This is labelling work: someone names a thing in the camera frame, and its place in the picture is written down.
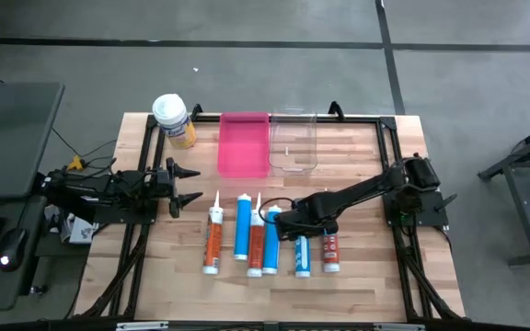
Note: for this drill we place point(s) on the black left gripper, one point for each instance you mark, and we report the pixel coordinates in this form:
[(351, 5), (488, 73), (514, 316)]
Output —
[(172, 188)]

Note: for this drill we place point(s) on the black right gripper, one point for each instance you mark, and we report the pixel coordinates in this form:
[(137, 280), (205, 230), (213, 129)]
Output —
[(306, 220)]

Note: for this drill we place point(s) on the blue silicone sealant tube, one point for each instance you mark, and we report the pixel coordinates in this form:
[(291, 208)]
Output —
[(302, 257), (272, 243), (242, 225)]

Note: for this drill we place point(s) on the orange sealant tube without nozzle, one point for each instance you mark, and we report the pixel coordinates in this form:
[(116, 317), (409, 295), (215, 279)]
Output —
[(330, 250)]

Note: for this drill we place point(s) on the orange sealant tube with nozzle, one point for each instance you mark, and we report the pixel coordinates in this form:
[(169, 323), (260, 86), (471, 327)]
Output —
[(256, 243), (213, 239)]

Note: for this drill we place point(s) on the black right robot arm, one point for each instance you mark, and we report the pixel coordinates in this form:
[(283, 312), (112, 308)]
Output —
[(361, 188)]

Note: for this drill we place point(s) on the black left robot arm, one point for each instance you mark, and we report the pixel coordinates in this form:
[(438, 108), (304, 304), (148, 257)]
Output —
[(108, 184)]

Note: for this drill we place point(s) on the yellow Lysol wipes canister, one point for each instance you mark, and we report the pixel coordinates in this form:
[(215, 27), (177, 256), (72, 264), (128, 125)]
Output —
[(177, 131)]

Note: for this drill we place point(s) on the pink translucent plastic tray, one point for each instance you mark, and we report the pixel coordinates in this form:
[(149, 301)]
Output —
[(242, 147)]

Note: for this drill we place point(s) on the clear plastic bin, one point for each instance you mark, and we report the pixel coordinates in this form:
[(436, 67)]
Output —
[(292, 138)]

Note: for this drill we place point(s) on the yellow power plug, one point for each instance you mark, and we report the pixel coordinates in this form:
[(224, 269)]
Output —
[(76, 163)]

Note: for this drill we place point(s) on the white printed box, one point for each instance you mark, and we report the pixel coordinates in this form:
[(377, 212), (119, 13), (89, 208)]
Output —
[(81, 232)]

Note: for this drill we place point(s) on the dark grey desk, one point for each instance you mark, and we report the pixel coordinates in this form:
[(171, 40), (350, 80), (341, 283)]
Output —
[(12, 138)]

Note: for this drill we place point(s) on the black computer mouse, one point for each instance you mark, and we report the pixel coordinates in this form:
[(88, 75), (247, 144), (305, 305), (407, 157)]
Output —
[(13, 248)]

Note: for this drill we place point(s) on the black frame clamp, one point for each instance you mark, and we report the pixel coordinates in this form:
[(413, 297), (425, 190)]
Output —
[(196, 111), (336, 110)]

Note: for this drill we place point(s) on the black aluminium table frame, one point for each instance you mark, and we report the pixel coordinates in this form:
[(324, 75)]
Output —
[(352, 120)]

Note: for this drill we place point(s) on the silver metal bracket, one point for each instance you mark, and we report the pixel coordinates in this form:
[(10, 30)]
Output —
[(398, 327), (141, 326)]

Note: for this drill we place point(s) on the dark metal frame table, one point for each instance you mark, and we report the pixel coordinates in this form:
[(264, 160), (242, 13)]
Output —
[(522, 211)]

